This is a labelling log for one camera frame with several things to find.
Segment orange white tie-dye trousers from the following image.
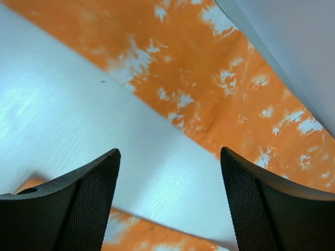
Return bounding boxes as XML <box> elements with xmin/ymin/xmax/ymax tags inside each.
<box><xmin>1</xmin><ymin>1</ymin><xmax>334</xmax><ymax>250</ymax></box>

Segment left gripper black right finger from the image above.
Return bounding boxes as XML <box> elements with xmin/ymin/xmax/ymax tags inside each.
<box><xmin>220</xmin><ymin>147</ymin><xmax>334</xmax><ymax>250</ymax></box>

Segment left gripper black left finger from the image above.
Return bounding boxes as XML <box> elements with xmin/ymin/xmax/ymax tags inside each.
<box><xmin>1</xmin><ymin>149</ymin><xmax>121</xmax><ymax>250</ymax></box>

